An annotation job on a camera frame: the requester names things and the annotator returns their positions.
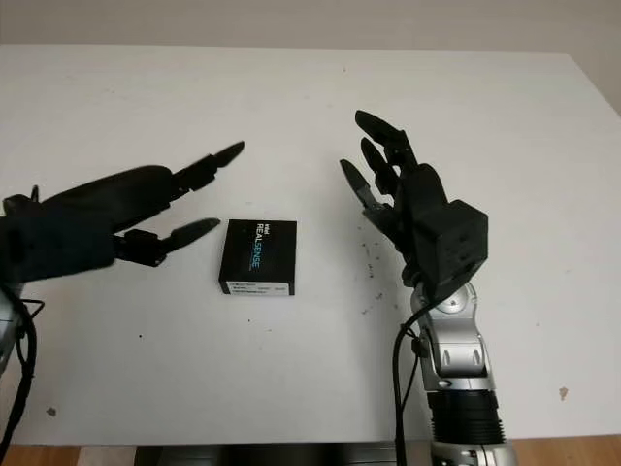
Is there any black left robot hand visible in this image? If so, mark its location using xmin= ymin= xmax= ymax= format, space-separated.
xmin=28 ymin=140 xmax=246 ymax=268

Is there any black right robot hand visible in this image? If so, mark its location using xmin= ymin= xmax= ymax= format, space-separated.
xmin=339 ymin=109 xmax=453 ymax=288

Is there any black RealSense box lid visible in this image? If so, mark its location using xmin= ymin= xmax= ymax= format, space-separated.
xmin=216 ymin=218 xmax=299 ymax=297

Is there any dark robot torso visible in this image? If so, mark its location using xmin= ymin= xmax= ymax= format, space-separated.
xmin=133 ymin=444 xmax=433 ymax=466

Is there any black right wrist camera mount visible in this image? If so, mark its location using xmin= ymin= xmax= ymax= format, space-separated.
xmin=420 ymin=198 xmax=489 ymax=300

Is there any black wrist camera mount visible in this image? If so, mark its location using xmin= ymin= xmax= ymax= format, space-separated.
xmin=420 ymin=198 xmax=489 ymax=300
xmin=0 ymin=193 xmax=118 ymax=285

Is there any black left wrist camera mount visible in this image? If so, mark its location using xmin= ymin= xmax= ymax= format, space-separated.
xmin=0 ymin=193 xmax=118 ymax=285

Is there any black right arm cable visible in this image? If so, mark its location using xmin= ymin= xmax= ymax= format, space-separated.
xmin=391 ymin=298 xmax=441 ymax=466

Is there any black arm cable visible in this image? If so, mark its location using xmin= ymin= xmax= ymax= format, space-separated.
xmin=391 ymin=298 xmax=441 ymax=466
xmin=0 ymin=283 xmax=46 ymax=443

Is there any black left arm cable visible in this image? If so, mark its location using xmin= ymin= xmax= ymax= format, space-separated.
xmin=0 ymin=283 xmax=46 ymax=443

